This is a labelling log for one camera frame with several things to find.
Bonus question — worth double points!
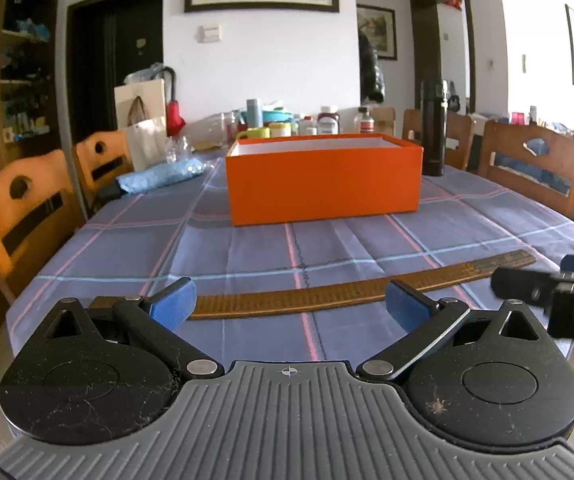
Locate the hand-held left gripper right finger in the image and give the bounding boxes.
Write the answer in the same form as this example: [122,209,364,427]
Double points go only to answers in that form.
[356,280,548,381]

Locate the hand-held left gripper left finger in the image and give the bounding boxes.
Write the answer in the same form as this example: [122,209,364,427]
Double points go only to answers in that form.
[39,277,225,380]

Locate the orange cardboard box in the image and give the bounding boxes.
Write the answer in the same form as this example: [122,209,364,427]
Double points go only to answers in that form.
[224,133,424,227]

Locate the long wooden ruler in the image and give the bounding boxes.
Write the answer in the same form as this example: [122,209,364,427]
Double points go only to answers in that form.
[89,249,538,321]

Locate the blue folded bag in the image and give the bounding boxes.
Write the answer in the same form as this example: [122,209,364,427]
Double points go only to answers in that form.
[102,158,205,198]

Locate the clear glass jar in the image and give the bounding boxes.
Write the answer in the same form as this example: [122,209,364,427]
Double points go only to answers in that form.
[165,135,193,164]

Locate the small white paper bag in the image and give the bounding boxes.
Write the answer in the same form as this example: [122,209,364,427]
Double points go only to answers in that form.
[121,96,169,172]

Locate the black thermos bottle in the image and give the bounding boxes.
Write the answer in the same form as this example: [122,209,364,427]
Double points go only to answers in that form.
[419,79,449,177]

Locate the clear plastic bottle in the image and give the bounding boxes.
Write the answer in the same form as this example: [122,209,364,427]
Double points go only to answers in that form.
[192,112,240,152]

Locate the glass bottle red white label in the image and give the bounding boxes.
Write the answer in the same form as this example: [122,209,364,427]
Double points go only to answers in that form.
[354,106,375,135]

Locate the red folded umbrella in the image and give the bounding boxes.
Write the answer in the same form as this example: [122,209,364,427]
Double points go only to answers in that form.
[159,66,186,137]

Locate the brown pill bottle white cap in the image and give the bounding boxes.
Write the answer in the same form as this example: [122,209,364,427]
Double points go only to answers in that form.
[317,105,340,135]

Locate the large beige paper bag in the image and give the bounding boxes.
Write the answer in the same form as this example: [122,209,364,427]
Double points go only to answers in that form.
[114,79,168,128]

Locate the teal plastic bowl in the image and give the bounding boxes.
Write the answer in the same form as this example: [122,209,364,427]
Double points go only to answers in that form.
[262,106,294,124]

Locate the dark wooden door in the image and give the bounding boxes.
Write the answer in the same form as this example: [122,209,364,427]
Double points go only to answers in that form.
[67,0,164,146]

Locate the dark wooden shelf cabinet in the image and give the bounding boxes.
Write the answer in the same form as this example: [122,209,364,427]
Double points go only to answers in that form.
[0,0,61,173]

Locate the small framed picture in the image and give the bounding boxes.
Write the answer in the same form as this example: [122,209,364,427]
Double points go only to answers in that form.
[357,4,397,61]

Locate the dark wooden door frame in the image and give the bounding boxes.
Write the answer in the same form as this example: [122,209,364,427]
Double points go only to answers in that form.
[409,0,476,113]

